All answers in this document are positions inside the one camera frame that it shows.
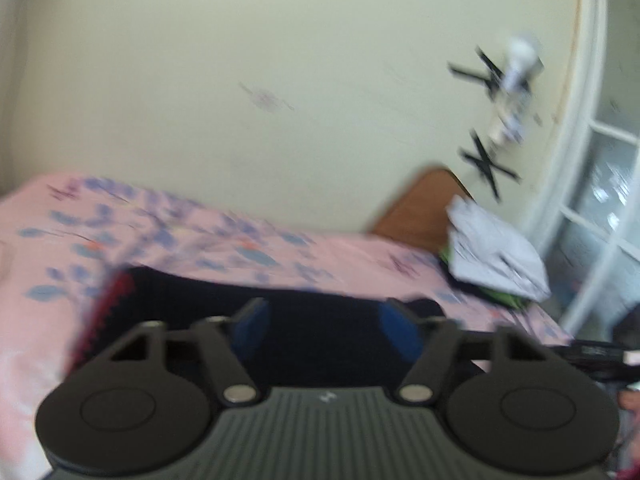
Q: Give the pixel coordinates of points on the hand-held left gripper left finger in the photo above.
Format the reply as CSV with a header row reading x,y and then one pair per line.
x,y
256,324

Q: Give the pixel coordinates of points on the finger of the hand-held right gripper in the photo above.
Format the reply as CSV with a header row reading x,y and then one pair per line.
x,y
600,355

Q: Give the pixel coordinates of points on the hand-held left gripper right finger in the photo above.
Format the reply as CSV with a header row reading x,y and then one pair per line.
x,y
401,330

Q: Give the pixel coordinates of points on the black red printed garment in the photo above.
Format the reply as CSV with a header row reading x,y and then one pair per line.
x,y
320,330

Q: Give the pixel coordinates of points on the green cloth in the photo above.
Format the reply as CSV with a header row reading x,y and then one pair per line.
x,y
500,297

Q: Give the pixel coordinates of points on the wooden headboard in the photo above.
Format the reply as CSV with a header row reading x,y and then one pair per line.
x,y
415,215

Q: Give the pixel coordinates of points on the white cloth pile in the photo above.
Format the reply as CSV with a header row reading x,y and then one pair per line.
x,y
492,255

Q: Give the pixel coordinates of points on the pink floral bedsheet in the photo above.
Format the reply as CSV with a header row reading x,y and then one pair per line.
x,y
165,245

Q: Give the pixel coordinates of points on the white framed glass door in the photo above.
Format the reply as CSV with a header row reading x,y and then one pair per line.
x,y
595,170

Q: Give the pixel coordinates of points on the white wall fixture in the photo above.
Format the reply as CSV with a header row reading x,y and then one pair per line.
x,y
517,85

